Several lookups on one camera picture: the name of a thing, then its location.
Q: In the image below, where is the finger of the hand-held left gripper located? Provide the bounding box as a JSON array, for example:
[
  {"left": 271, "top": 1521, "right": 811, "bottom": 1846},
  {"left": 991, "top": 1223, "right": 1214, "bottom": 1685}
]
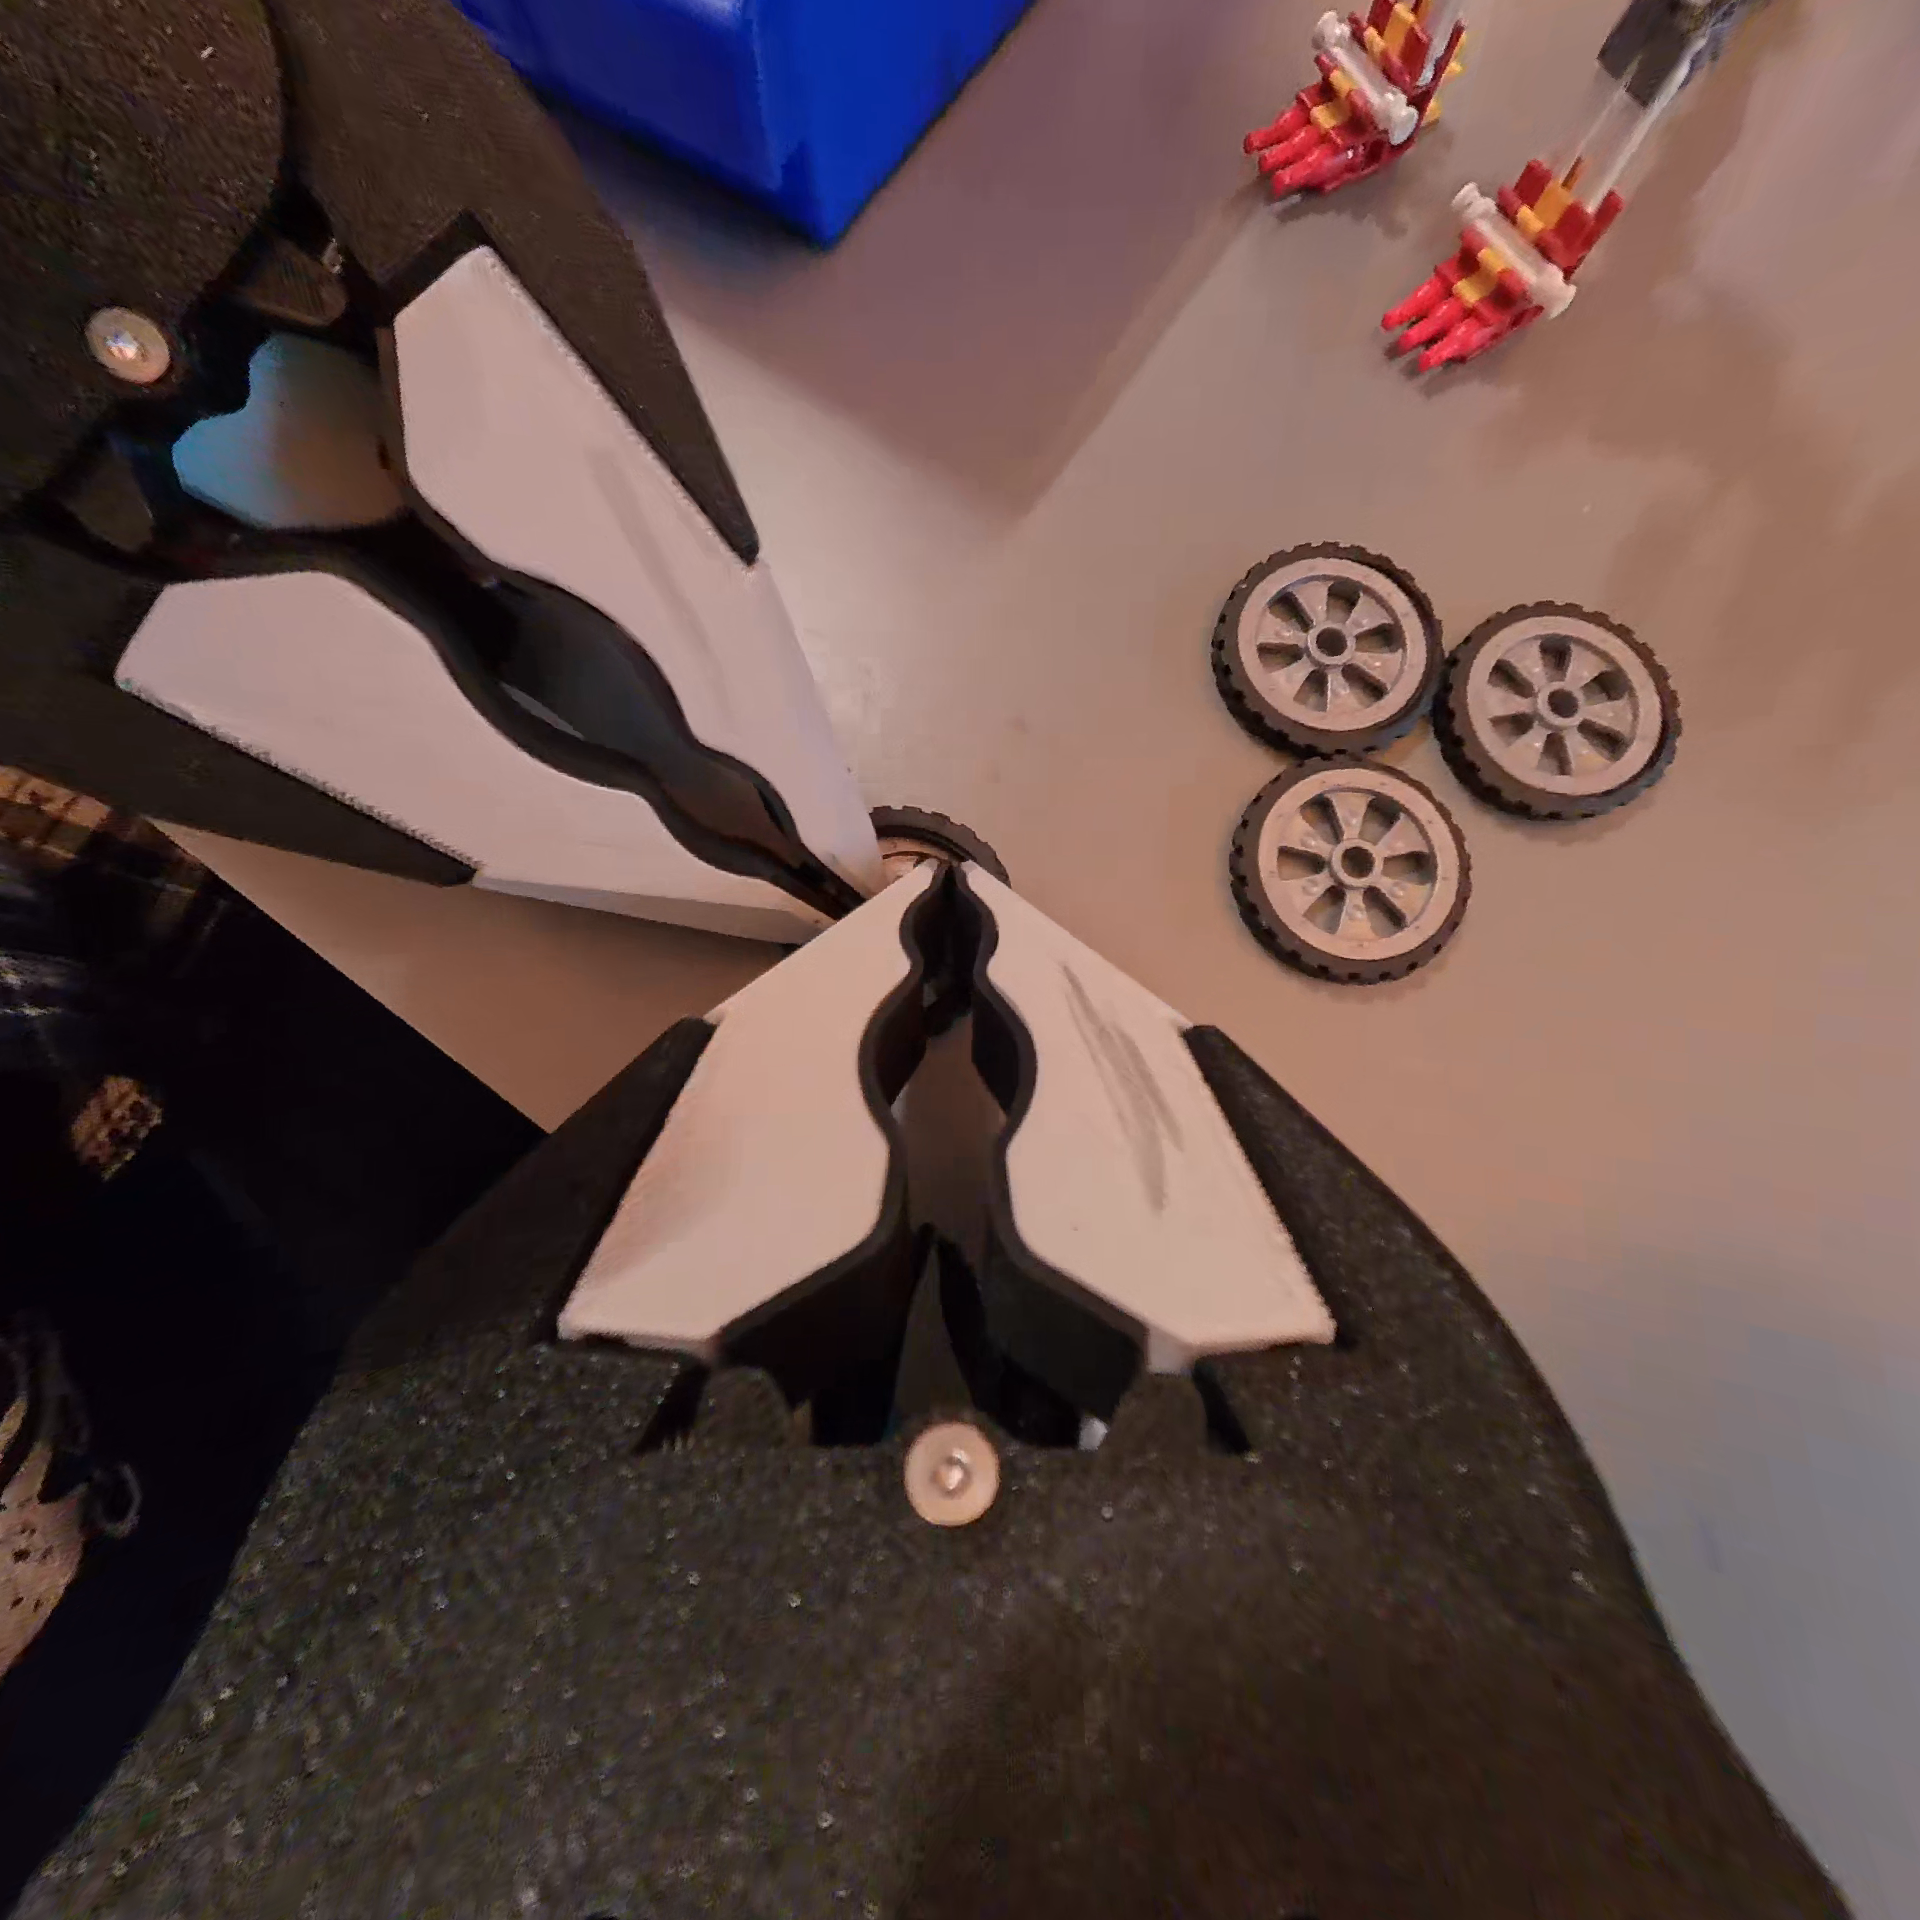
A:
[
  {"left": 112, "top": 569, "right": 864, "bottom": 948},
  {"left": 371, "top": 244, "right": 878, "bottom": 906}
]

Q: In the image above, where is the person's dark printed t-shirt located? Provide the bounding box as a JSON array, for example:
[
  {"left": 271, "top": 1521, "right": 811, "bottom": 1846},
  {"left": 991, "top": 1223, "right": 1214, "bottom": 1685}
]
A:
[{"left": 0, "top": 899, "right": 542, "bottom": 1877}]

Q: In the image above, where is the grey toy wheel black tyre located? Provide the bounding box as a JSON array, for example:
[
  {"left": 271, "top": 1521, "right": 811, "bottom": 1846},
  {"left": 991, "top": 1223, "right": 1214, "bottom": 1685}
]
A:
[
  {"left": 1432, "top": 600, "right": 1681, "bottom": 822},
  {"left": 1229, "top": 753, "right": 1476, "bottom": 987},
  {"left": 866, "top": 804, "right": 1014, "bottom": 1037},
  {"left": 1211, "top": 541, "right": 1445, "bottom": 755}
]

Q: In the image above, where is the person's plaid shirt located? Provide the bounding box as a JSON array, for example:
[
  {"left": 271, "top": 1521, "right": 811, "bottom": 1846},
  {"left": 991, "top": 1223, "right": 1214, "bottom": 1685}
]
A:
[{"left": 0, "top": 764, "right": 228, "bottom": 1187}]

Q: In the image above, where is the colourful construction toy figure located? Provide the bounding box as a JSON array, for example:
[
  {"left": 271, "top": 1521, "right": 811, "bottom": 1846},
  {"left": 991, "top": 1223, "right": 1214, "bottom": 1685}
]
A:
[{"left": 1241, "top": 0, "right": 1771, "bottom": 374}]

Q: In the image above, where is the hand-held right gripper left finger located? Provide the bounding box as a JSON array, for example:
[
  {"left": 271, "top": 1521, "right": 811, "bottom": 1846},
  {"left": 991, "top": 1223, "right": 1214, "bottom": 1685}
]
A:
[{"left": 556, "top": 865, "right": 953, "bottom": 1446}]

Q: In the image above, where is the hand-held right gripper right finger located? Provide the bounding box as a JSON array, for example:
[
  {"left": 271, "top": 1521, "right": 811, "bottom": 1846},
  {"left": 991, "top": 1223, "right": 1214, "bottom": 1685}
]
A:
[{"left": 947, "top": 865, "right": 1339, "bottom": 1446}]

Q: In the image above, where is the blue plastic bin white tag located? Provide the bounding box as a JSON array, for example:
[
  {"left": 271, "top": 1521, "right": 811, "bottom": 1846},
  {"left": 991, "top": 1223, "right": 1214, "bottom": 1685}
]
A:
[{"left": 450, "top": 0, "right": 1037, "bottom": 245}]

